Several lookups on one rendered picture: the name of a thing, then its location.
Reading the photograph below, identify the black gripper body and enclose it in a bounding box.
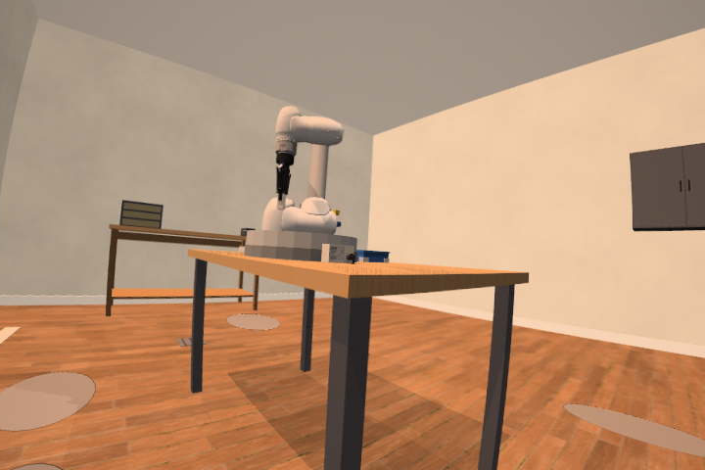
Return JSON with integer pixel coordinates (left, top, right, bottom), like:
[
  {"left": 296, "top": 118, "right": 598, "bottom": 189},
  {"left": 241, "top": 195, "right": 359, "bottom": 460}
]
[{"left": 276, "top": 153, "right": 294, "bottom": 175}]

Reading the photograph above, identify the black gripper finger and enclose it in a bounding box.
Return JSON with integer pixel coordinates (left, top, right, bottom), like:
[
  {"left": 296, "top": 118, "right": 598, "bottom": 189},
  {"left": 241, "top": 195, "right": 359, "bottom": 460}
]
[
  {"left": 283, "top": 168, "right": 291, "bottom": 210},
  {"left": 276, "top": 164, "right": 288, "bottom": 210}
]

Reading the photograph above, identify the blue shallow tray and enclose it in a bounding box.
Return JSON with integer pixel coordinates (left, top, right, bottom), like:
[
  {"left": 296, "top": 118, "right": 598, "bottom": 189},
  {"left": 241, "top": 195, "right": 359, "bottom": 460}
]
[{"left": 356, "top": 250, "right": 390, "bottom": 263}]

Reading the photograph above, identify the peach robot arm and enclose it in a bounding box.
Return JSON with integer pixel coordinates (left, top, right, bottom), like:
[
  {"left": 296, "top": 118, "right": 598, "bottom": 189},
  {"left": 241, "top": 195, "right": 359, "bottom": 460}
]
[{"left": 262, "top": 107, "right": 344, "bottom": 235}]

